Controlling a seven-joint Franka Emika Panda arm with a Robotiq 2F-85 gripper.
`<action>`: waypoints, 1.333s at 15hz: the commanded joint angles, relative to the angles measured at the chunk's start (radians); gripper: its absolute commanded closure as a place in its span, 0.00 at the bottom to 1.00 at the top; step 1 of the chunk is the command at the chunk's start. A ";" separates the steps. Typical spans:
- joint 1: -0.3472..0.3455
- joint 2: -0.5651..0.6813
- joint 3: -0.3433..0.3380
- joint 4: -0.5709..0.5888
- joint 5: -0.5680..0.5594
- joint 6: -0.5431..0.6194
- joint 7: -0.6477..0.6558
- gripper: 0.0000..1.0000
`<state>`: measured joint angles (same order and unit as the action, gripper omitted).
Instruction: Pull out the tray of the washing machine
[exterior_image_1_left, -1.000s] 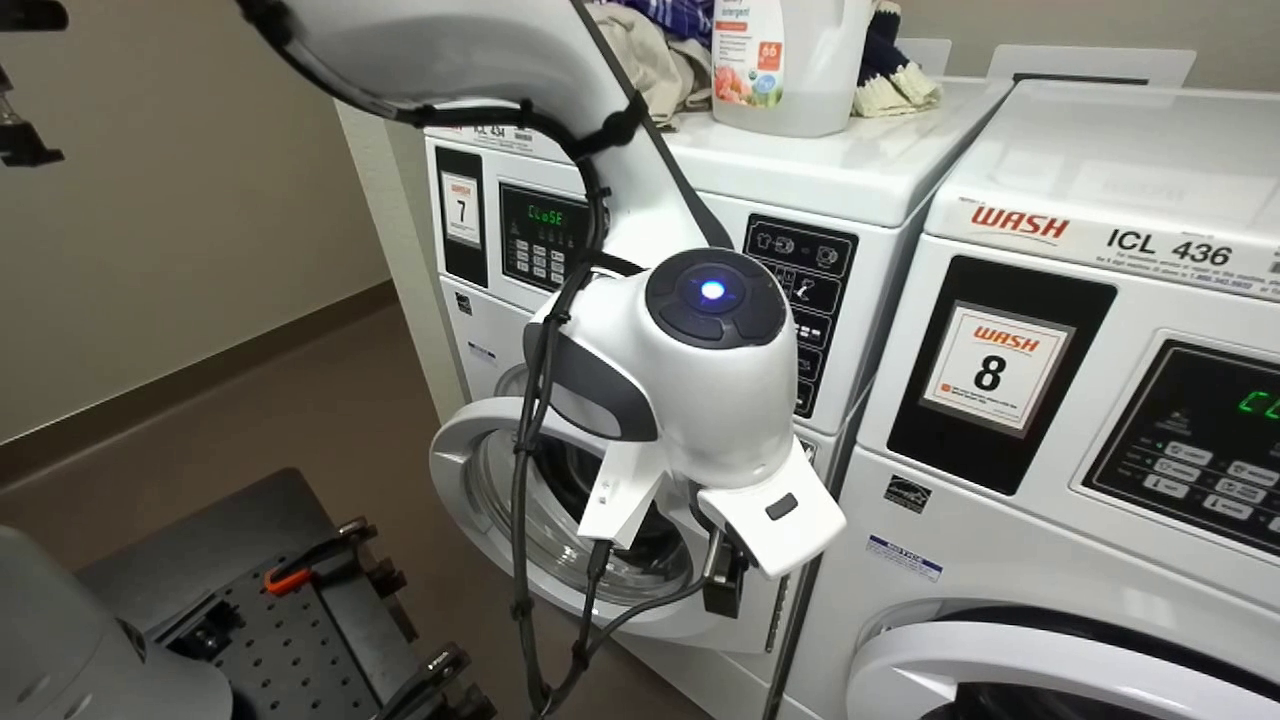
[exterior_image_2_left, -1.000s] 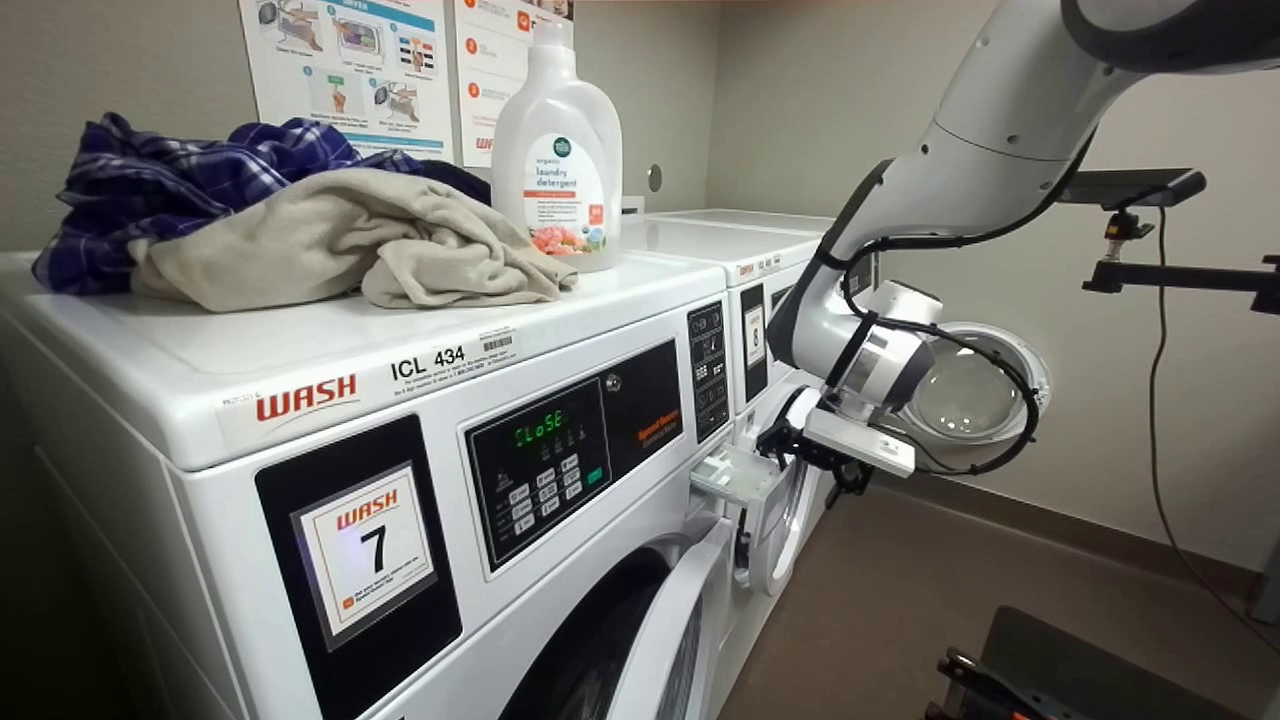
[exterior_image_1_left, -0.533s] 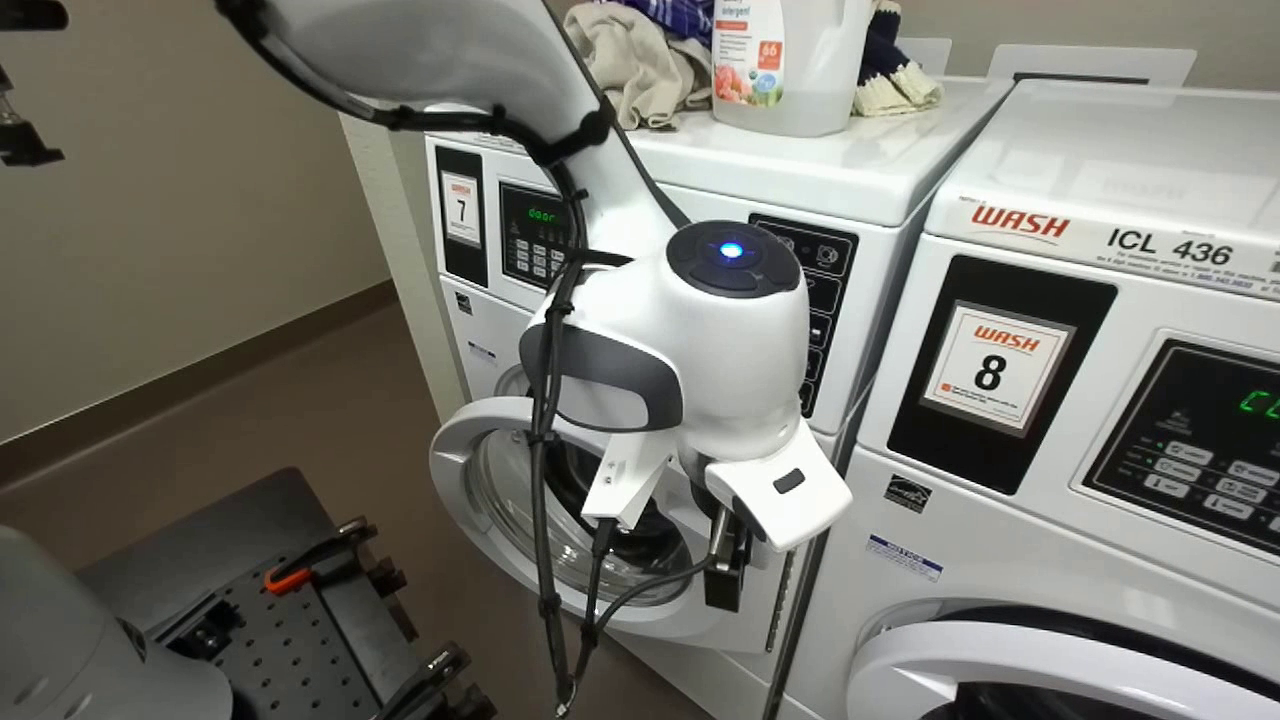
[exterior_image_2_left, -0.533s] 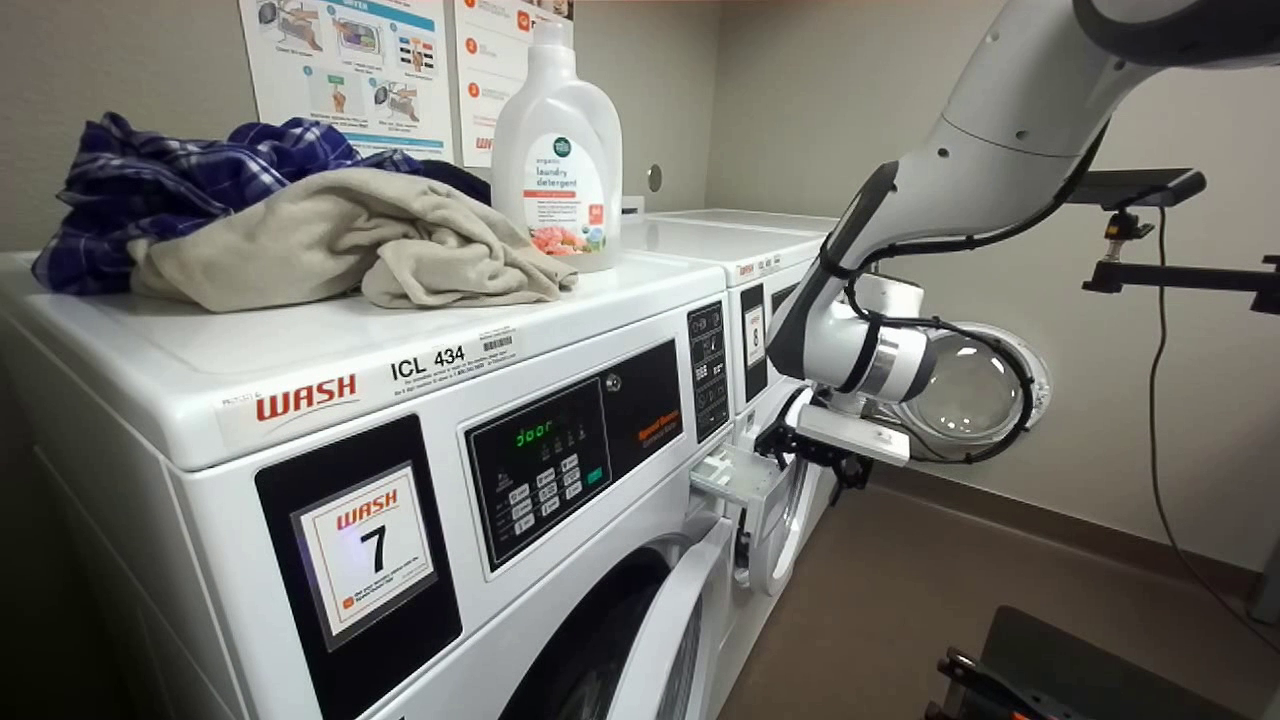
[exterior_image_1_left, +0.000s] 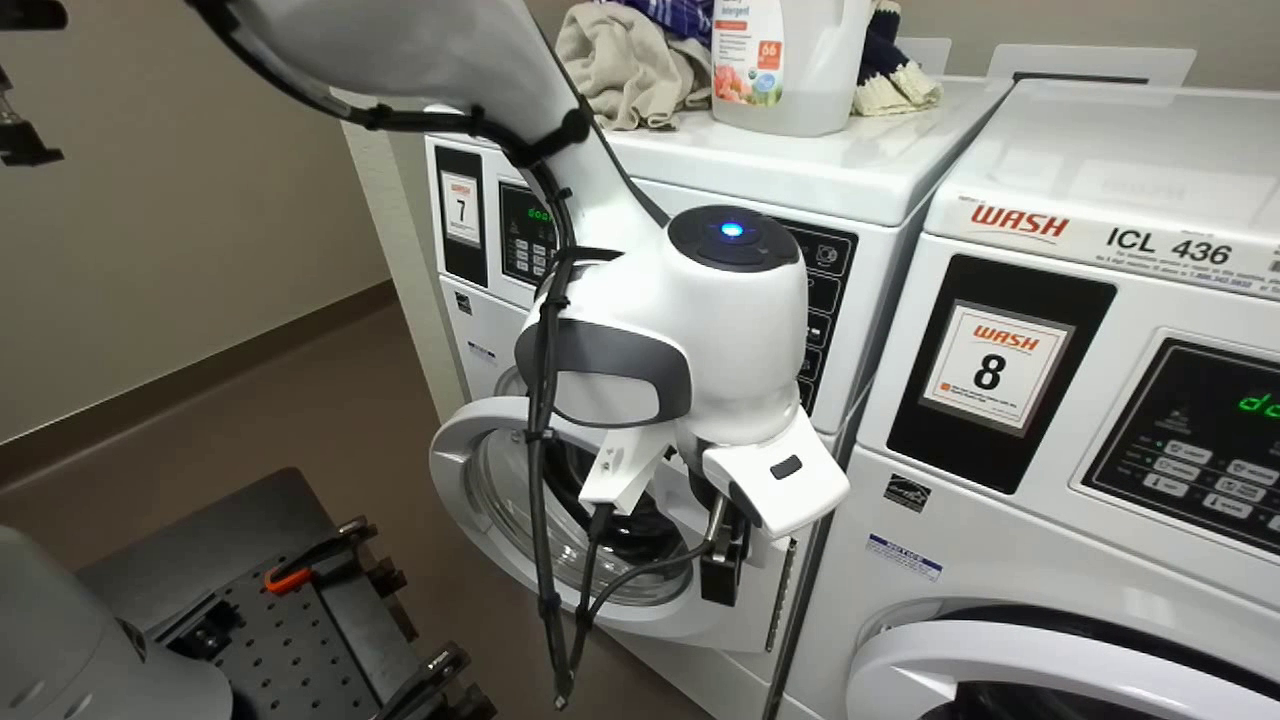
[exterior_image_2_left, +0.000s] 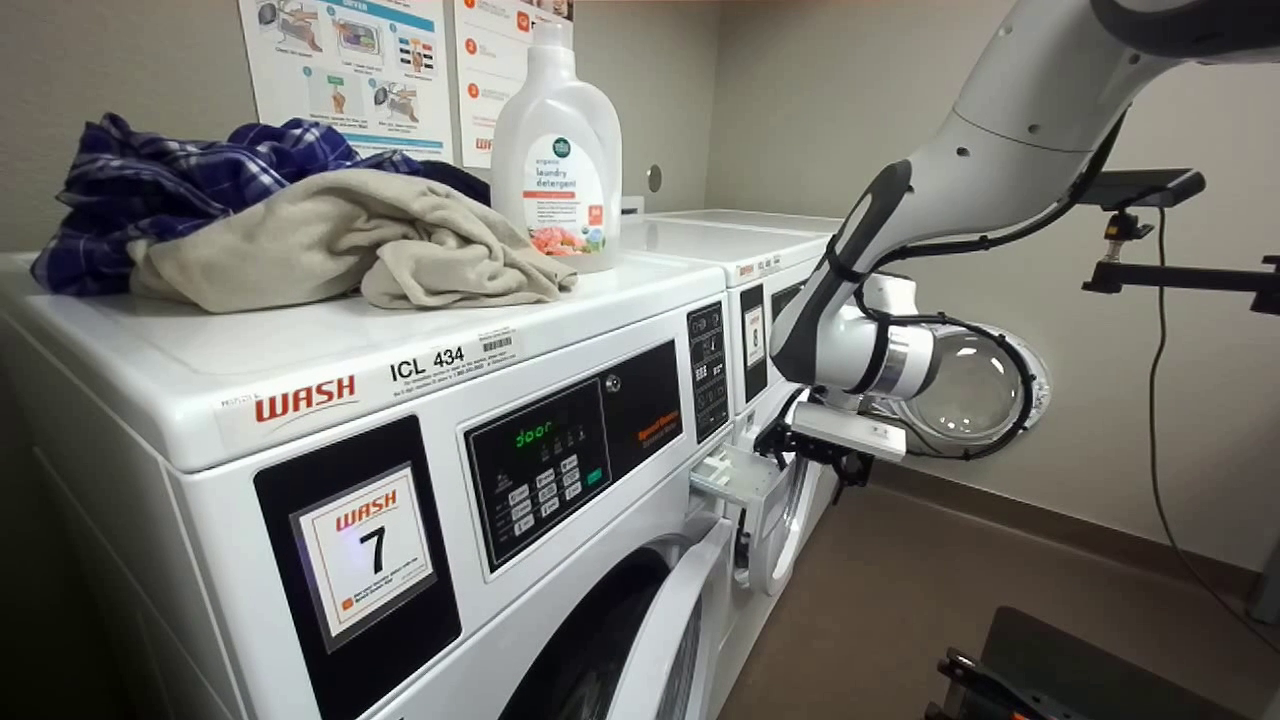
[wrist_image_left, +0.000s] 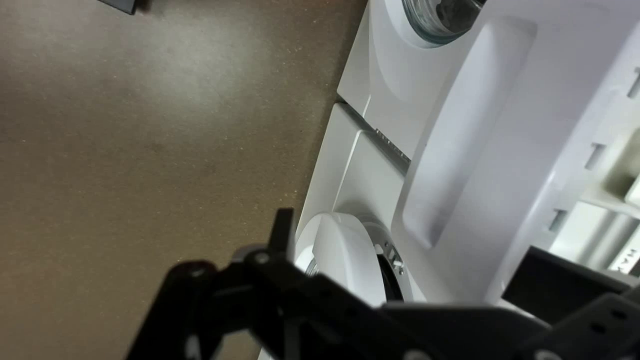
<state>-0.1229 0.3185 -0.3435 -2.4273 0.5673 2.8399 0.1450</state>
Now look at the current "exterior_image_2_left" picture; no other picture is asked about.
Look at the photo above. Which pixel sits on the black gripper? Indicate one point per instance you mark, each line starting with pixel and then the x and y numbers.
pixel 841 465

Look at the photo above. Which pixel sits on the white detergent tray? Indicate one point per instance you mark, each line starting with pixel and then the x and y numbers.
pixel 733 476

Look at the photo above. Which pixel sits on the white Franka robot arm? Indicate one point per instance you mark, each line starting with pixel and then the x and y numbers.
pixel 1012 121

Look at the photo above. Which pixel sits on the white washing machine number 8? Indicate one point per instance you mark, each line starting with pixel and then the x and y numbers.
pixel 783 254

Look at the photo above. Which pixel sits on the round door of machine 8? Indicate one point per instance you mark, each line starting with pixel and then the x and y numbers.
pixel 972 386

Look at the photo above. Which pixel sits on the white washing machine number 7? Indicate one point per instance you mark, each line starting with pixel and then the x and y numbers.
pixel 201 386

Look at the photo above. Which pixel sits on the white detergent bottle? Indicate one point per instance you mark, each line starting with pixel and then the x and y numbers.
pixel 558 162

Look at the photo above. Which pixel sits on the black robot cart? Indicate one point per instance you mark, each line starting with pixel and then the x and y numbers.
pixel 1067 675

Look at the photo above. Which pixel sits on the beige crumpled cloth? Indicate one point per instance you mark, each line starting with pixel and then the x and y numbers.
pixel 347 243

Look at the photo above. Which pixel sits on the laundry instruction poster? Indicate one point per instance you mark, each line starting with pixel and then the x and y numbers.
pixel 355 66
pixel 500 53

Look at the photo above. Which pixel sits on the blue plaid cloth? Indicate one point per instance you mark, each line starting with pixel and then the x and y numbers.
pixel 145 174

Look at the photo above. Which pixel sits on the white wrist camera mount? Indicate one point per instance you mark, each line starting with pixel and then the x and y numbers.
pixel 855 430

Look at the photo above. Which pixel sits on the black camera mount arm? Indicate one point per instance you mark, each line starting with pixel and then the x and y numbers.
pixel 1172 273

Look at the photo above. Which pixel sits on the black exterior camera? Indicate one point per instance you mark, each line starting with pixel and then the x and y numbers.
pixel 1142 184

